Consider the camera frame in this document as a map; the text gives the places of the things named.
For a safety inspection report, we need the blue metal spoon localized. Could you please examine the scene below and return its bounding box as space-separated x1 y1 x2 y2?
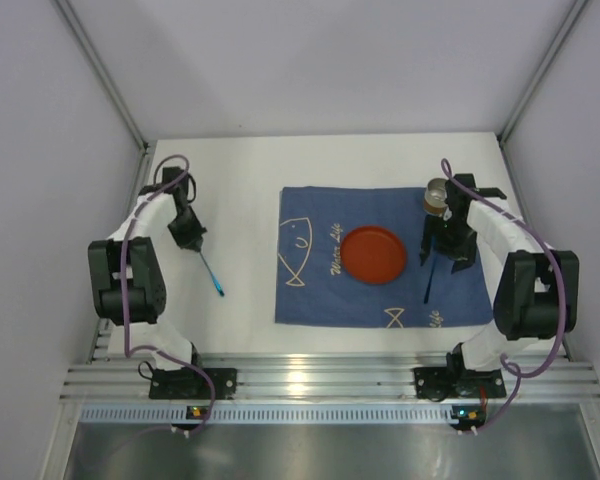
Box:
423 240 437 305

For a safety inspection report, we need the brown paper cup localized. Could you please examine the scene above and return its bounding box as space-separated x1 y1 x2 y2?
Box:
423 178 447 216

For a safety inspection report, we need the blue metal fork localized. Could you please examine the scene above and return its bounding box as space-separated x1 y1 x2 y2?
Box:
199 251 225 297

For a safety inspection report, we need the red plate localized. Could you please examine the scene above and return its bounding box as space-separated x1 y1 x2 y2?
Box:
340 225 408 285

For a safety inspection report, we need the blue fish placemat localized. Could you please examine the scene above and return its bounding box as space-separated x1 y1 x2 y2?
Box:
275 187 493 329

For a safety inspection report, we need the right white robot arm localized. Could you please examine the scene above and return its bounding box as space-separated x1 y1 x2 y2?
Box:
419 174 580 378

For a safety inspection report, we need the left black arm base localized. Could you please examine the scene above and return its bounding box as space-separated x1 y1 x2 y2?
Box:
149 368 238 400

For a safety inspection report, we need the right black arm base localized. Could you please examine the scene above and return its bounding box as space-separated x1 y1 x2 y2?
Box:
413 367 507 402

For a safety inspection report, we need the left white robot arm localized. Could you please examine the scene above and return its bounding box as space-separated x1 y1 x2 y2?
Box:
87 167 206 371

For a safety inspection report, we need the slotted cable duct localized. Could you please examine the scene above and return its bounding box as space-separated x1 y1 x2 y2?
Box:
80 403 484 425

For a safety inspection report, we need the aluminium mounting rail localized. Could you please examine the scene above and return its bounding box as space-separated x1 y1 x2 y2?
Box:
60 329 600 403

